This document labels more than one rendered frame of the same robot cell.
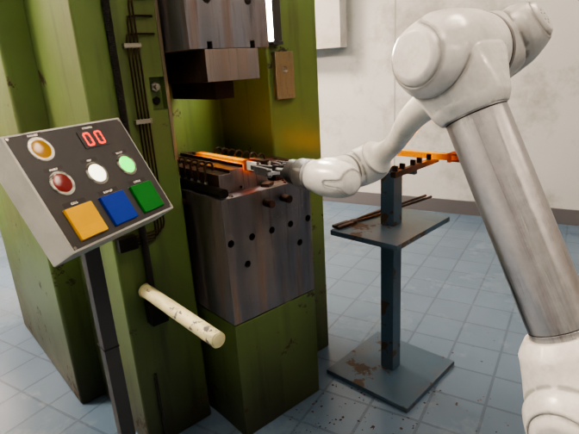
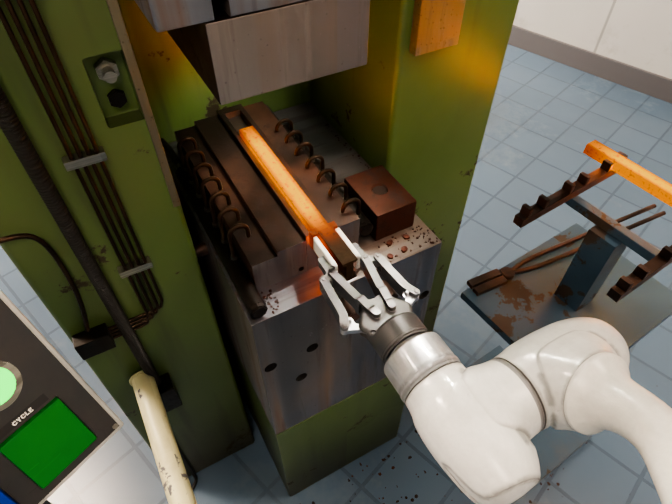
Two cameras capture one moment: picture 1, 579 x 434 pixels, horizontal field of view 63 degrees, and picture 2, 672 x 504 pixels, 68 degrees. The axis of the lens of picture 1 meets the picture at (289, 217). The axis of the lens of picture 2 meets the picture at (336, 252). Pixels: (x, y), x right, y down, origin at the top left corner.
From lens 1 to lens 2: 106 cm
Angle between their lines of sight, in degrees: 32
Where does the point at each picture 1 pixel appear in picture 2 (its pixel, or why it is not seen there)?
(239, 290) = (284, 405)
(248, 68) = (338, 47)
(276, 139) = (397, 128)
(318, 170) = (441, 436)
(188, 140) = not seen: hidden behind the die
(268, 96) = (395, 43)
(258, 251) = (321, 358)
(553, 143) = not seen: outside the picture
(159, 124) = (129, 152)
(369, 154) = (579, 407)
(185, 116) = not seen: hidden behind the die
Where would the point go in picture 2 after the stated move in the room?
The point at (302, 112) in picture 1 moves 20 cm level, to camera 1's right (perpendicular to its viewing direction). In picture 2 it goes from (467, 66) to (579, 77)
